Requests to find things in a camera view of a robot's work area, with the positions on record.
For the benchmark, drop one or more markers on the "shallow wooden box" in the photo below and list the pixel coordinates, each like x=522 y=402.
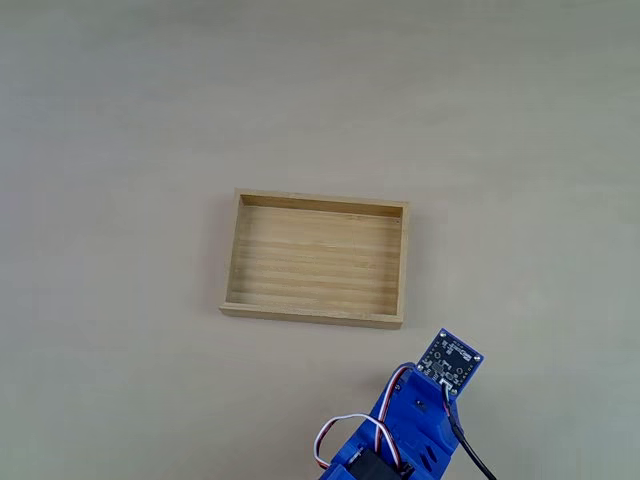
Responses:
x=315 y=260

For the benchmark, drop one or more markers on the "blue camera circuit board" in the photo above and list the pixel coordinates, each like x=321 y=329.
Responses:
x=450 y=360

